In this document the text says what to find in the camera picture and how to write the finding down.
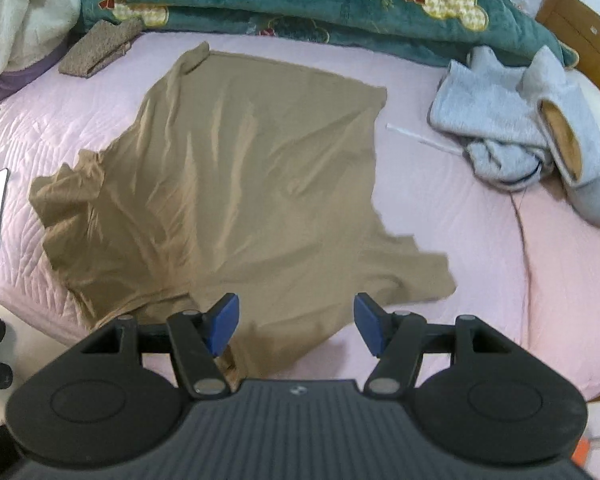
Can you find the grey sweatshirt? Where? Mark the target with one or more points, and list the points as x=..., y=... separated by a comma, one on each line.
x=505, y=105

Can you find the tan shirt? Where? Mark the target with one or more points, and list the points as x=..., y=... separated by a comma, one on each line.
x=240, y=170

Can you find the orange object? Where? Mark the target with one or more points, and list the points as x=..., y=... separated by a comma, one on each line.
x=582, y=447

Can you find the speckled brown folded cloth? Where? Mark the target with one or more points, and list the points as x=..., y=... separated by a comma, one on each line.
x=97, y=47

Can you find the wooden headboard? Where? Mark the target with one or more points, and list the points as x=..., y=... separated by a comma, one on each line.
x=580, y=25

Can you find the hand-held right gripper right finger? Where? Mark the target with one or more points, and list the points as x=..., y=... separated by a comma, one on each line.
x=370, y=325

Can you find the purple cloth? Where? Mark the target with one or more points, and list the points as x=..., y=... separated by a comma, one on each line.
x=15, y=82

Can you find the pink quilted bed sheet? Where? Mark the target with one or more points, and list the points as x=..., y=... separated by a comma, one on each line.
x=480, y=260

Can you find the white fluffy plush coat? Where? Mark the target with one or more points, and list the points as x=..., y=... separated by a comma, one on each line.
x=20, y=10

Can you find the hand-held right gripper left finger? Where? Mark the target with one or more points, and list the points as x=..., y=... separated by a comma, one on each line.
x=222, y=325

